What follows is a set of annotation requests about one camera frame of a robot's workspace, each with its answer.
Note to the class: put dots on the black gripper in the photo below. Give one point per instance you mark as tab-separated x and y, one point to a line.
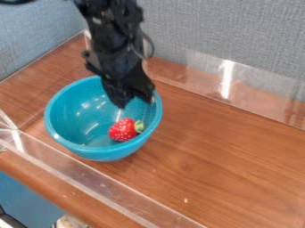
119	67

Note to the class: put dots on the red strawberry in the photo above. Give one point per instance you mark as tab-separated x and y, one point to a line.
126	129

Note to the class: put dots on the blue plastic bowl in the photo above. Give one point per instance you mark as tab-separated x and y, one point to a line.
80	114

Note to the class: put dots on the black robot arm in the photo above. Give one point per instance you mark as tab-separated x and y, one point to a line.
114	23

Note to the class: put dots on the clear acrylic front barrier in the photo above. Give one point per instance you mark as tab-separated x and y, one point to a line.
87	192

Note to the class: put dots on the clear acrylic barrier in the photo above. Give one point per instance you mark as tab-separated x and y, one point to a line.
258	91
87	192

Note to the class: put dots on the clear acrylic back barrier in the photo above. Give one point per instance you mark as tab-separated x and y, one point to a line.
258	91

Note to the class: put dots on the clear acrylic corner bracket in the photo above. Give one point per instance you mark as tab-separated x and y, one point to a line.
87	39

